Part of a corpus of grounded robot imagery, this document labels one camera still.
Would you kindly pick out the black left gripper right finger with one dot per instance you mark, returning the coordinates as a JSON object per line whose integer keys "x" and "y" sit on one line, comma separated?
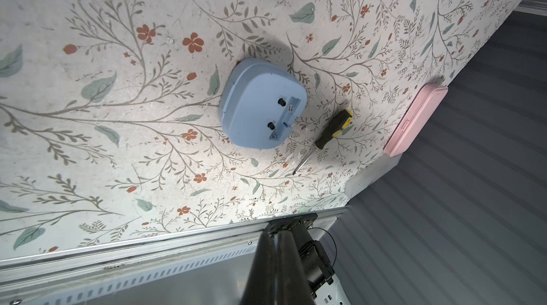
{"x": 292, "y": 287}

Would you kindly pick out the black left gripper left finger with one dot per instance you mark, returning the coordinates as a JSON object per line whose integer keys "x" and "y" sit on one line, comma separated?
{"x": 261, "y": 283}

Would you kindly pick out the black yellow screwdriver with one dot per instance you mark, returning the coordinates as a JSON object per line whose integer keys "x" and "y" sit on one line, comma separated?
{"x": 338, "y": 124}

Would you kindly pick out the light blue alarm clock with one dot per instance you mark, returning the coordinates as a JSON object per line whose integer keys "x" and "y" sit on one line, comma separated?
{"x": 260, "y": 104}

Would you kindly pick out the pink rectangular case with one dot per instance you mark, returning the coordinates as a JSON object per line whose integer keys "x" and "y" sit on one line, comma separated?
{"x": 420, "y": 111}

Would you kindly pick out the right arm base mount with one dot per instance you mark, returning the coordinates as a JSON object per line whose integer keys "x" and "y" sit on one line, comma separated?
{"x": 317, "y": 266}

